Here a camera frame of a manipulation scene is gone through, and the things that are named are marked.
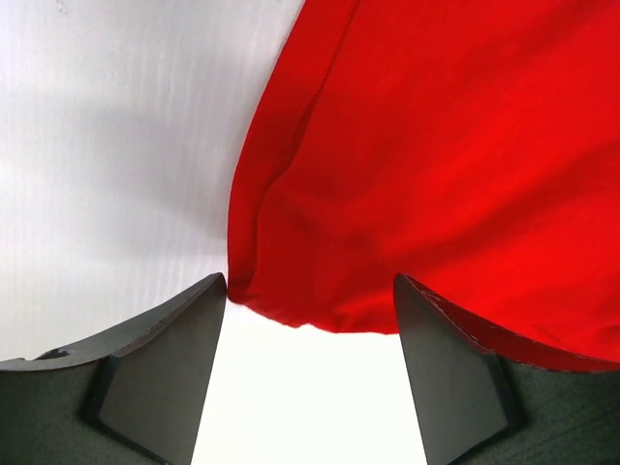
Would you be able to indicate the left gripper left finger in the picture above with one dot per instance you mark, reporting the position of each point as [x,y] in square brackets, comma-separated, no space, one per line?
[131,394]

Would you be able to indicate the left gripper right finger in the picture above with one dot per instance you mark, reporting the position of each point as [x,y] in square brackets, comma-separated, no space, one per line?
[486,395]

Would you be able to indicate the red t shirt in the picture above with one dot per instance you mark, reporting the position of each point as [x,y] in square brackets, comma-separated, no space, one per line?
[470,145]

